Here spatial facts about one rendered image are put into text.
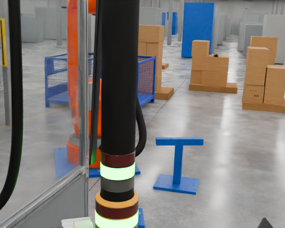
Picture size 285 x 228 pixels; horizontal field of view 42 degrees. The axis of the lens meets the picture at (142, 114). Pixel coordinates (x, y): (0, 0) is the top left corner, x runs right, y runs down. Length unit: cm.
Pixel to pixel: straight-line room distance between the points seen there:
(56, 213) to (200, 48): 807
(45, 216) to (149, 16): 948
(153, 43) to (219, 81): 222
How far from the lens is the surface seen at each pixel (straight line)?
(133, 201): 37
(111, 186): 36
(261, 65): 783
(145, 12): 1088
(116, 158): 35
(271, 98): 794
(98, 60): 35
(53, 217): 176
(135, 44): 33
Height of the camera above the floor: 174
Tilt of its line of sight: 15 degrees down
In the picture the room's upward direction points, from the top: 2 degrees clockwise
